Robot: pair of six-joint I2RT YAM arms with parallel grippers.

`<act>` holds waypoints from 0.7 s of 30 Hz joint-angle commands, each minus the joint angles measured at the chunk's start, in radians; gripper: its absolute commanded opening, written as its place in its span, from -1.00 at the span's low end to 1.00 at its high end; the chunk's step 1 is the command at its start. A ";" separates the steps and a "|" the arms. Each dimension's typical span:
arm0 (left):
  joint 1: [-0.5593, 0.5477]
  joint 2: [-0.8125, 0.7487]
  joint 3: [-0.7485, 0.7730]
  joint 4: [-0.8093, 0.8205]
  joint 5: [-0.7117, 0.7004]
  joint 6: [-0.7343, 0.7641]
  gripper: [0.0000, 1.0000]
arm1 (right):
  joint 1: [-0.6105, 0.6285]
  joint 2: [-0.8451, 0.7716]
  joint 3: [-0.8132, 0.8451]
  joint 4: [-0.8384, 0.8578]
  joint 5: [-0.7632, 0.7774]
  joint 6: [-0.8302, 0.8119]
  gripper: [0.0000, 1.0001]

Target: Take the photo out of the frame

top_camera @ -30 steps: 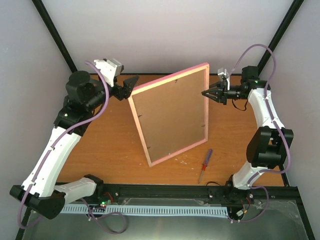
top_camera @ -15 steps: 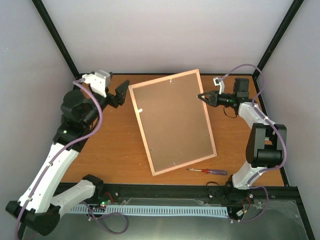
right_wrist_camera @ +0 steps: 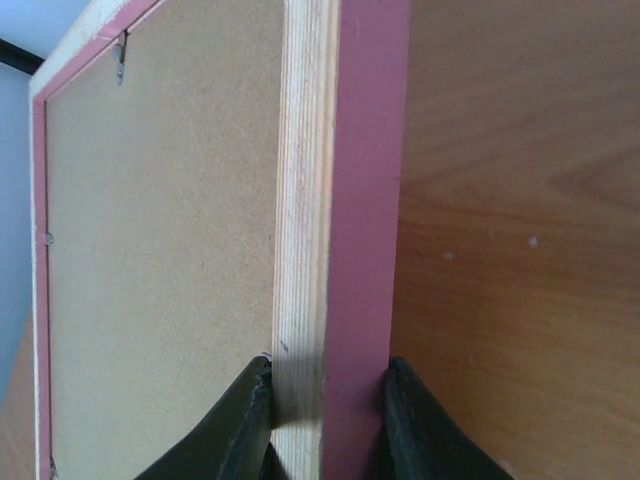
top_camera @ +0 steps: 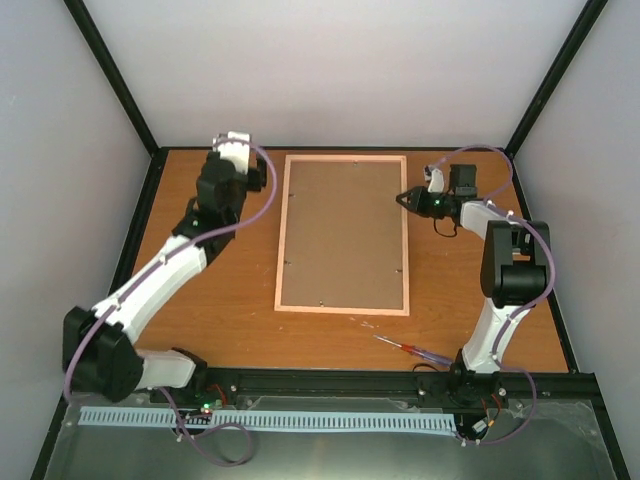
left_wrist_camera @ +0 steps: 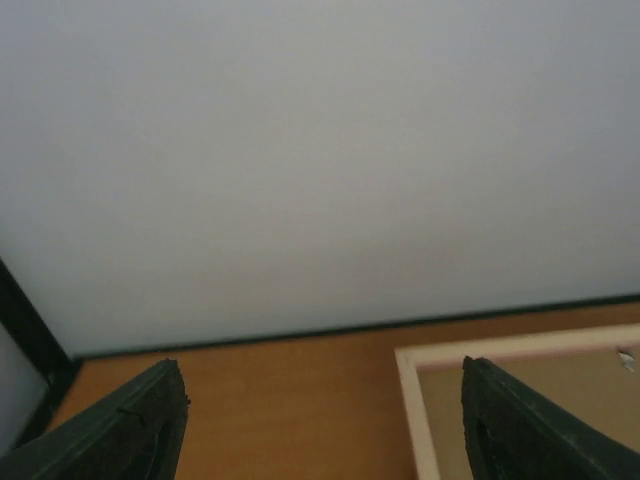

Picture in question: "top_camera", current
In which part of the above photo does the black cage frame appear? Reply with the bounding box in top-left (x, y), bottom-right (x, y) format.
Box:
top-left (29, 0), bottom-right (634, 480)

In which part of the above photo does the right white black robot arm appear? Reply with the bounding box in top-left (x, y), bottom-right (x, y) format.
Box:
top-left (396, 164), bottom-right (556, 407)

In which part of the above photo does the grey metal front plate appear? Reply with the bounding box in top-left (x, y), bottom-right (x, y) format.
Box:
top-left (44, 397), bottom-right (616, 479)

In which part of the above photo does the blue red screwdriver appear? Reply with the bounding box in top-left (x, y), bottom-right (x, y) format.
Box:
top-left (373, 335), bottom-right (453, 367)

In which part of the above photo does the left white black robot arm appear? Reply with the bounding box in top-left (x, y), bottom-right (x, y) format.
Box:
top-left (63, 137), bottom-right (277, 403)

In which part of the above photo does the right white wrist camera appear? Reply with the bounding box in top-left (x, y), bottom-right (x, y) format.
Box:
top-left (423, 165), bottom-right (445, 194)

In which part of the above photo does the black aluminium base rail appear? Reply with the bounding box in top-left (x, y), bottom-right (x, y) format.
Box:
top-left (169, 368), bottom-right (604, 411)

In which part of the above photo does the pink photo frame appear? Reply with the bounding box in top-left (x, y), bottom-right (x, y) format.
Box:
top-left (274, 154), bottom-right (410, 316)

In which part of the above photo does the light blue cable duct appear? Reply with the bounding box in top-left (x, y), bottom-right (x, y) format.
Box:
top-left (77, 406), bottom-right (456, 436)

